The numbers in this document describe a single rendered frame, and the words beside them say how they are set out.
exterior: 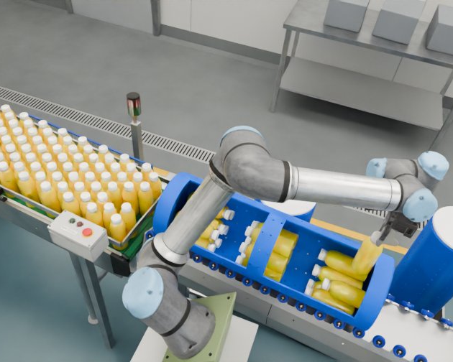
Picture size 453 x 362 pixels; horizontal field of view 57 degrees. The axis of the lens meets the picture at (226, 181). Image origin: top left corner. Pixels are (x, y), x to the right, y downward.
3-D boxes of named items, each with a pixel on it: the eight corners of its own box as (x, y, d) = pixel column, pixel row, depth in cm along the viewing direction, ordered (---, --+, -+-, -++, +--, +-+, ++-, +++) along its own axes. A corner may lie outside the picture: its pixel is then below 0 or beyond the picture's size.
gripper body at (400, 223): (409, 240, 122) (427, 215, 113) (380, 228, 124) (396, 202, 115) (413, 223, 127) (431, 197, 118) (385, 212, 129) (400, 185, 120)
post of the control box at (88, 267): (111, 350, 235) (82, 248, 163) (105, 346, 236) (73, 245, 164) (115, 343, 237) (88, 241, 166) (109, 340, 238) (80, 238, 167)
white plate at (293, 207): (319, 177, 198) (318, 178, 198) (262, 164, 200) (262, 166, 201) (315, 220, 178) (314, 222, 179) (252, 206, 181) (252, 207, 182)
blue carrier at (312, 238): (358, 340, 154) (382, 317, 131) (157, 246, 175) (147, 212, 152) (377, 276, 169) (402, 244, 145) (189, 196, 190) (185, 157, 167)
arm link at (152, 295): (151, 342, 106) (113, 314, 100) (155, 304, 118) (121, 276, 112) (187, 320, 103) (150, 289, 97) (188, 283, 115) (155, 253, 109)
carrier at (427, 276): (391, 353, 232) (426, 330, 243) (470, 268, 169) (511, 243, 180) (357, 310, 248) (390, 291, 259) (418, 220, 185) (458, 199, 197)
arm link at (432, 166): (413, 148, 108) (444, 149, 109) (397, 177, 116) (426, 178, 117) (425, 169, 102) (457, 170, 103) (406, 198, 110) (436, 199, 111)
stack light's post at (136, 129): (148, 253, 281) (136, 126, 203) (143, 251, 282) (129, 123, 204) (151, 248, 284) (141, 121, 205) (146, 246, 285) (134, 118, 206)
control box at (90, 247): (93, 263, 159) (89, 247, 152) (52, 242, 164) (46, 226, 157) (109, 244, 166) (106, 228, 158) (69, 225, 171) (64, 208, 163)
